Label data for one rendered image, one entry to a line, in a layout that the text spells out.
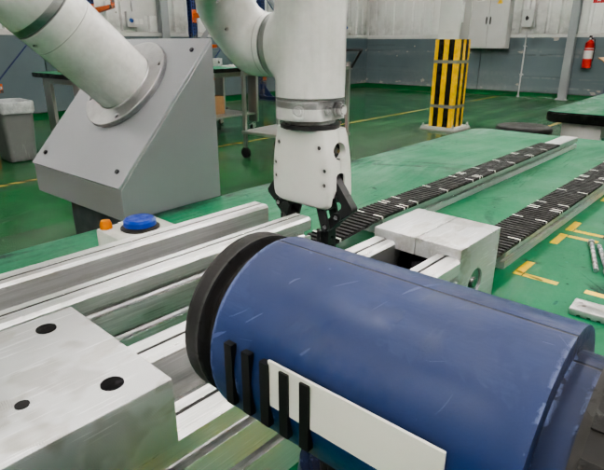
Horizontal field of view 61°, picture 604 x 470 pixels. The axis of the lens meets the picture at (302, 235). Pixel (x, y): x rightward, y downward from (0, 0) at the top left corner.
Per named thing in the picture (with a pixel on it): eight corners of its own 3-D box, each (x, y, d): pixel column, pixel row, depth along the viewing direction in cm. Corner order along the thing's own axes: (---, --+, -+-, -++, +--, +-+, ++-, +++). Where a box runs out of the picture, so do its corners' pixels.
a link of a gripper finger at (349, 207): (366, 189, 62) (350, 226, 65) (322, 156, 65) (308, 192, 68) (360, 192, 61) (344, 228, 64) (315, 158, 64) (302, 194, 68)
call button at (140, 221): (146, 225, 68) (144, 210, 67) (163, 231, 65) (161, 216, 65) (117, 232, 65) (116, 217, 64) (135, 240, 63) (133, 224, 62)
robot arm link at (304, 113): (361, 97, 63) (360, 122, 64) (308, 92, 69) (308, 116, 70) (316, 103, 57) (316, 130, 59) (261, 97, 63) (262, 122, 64)
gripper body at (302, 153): (362, 116, 63) (358, 203, 67) (300, 108, 70) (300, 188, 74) (322, 122, 58) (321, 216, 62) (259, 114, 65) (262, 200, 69)
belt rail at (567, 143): (561, 145, 148) (563, 135, 147) (576, 147, 146) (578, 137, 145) (361, 228, 82) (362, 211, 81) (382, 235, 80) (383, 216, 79)
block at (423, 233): (395, 275, 66) (401, 203, 63) (489, 306, 58) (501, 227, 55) (352, 298, 60) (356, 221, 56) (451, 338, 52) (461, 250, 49)
